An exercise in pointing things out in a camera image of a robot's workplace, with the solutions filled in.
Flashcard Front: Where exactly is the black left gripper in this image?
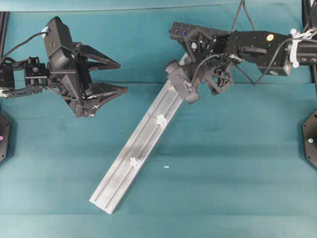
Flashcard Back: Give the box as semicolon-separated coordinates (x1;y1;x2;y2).
47;42;128;118

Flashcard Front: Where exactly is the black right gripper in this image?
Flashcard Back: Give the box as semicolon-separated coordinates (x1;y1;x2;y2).
182;28;234;95

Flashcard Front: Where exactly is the black USB cable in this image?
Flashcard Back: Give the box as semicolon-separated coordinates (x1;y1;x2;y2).
230;0;270;86

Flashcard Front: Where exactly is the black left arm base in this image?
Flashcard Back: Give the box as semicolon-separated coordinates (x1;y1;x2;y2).
0;113;11;162

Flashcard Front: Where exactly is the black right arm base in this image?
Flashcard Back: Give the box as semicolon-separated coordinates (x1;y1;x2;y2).
302;110;317;168

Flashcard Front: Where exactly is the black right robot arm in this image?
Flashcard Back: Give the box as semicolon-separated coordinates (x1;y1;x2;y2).
170;25;317;95

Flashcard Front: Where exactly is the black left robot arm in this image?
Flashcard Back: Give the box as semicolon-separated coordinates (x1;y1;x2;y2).
0;42;128;118

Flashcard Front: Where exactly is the black USB hub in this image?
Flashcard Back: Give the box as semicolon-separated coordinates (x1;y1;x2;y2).
169;21;229;40

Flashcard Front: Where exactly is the teal table cloth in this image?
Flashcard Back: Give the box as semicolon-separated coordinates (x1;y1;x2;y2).
0;2;317;238

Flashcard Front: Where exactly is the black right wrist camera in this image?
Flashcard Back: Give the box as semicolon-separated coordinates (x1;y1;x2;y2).
166;60;200;104

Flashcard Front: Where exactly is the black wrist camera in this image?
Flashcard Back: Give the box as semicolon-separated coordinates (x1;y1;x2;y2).
44;16;74;68
166;60;200;104

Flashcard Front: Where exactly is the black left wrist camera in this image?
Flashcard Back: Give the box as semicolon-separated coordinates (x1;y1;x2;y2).
44;16;74;68

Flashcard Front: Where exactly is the silver aluminium rail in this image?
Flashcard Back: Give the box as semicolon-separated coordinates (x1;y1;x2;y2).
88;53;196;215

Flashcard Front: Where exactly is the black left frame post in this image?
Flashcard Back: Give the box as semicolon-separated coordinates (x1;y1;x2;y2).
0;11;9;57

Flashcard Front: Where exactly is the black frame post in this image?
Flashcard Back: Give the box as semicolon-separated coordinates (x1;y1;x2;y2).
301;0;317;82
0;11;9;57

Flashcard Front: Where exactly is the black right frame post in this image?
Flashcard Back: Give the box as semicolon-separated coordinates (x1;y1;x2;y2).
301;0;317;82

